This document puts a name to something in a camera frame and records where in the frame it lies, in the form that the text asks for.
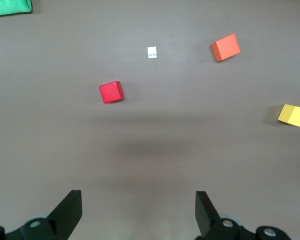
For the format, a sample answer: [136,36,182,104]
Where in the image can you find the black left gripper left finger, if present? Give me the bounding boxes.
[0,189,83,240]

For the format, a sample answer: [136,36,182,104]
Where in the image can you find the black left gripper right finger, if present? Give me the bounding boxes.
[194,190,291,240]

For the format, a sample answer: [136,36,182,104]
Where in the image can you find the red cube block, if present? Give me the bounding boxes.
[98,80,125,105]

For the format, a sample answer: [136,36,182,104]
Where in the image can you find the yellow cube block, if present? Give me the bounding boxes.
[277,103,300,129]

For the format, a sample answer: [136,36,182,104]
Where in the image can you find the orange cube block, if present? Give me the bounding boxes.
[209,33,241,62]

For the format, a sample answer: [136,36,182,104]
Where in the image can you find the small square label sticker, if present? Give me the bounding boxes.
[147,46,158,60]

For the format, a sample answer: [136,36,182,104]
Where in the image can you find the green cloth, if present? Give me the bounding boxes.
[0,0,33,18]

